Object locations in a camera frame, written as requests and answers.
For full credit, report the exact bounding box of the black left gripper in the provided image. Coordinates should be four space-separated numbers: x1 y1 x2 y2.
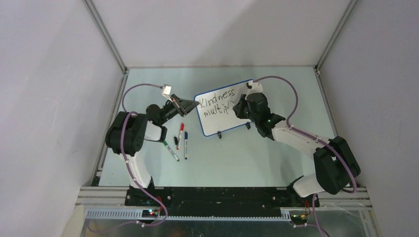
159 94 199 125

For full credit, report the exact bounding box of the blue-framed whiteboard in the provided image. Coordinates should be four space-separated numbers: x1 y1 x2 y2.
194 79 253 137

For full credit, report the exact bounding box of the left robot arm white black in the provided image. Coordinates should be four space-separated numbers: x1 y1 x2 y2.
105 94 200 206

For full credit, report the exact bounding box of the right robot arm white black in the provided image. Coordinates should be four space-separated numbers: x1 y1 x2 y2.
233 92 361 206

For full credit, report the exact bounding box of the red whiteboard marker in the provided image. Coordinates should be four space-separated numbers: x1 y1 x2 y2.
176 123 185 150

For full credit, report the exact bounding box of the blue whiteboard marker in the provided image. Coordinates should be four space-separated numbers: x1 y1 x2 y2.
184 132 188 160

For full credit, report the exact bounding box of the green whiteboard marker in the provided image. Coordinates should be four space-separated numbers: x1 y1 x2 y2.
163 141 180 162

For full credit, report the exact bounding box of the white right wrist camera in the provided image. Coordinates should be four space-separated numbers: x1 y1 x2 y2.
246 80 263 98

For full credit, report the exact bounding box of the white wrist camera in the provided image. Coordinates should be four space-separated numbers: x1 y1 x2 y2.
246 80 263 98
162 84 172 101

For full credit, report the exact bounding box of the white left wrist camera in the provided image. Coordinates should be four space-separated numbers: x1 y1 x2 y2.
162 84 172 101

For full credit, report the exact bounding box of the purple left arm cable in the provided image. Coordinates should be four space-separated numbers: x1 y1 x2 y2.
86 83 169 234

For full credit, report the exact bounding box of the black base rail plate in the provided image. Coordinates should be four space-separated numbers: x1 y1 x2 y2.
125 187 313 217

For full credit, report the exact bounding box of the grey slotted cable duct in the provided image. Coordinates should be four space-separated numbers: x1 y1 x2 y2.
85 208 291 222

